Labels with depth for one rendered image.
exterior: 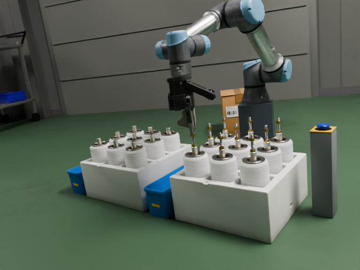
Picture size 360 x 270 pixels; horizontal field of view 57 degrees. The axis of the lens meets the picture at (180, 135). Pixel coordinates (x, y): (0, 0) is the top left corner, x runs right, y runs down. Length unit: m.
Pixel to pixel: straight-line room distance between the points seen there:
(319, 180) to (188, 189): 0.46
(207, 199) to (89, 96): 3.37
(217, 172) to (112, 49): 3.17
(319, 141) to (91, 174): 1.00
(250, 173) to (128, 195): 0.58
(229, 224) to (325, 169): 0.38
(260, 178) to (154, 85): 2.98
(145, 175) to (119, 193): 0.16
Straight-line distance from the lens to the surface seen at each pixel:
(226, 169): 1.16
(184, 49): 1.17
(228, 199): 1.15
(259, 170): 1.10
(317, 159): 1.24
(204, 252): 1.14
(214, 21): 1.55
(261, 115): 1.87
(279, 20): 3.65
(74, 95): 4.52
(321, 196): 1.29
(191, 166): 1.22
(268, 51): 1.71
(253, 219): 1.14
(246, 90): 1.90
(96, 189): 1.64
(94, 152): 1.61
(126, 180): 1.44
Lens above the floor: 0.63
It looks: 14 degrees down
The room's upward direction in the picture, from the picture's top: 7 degrees counter-clockwise
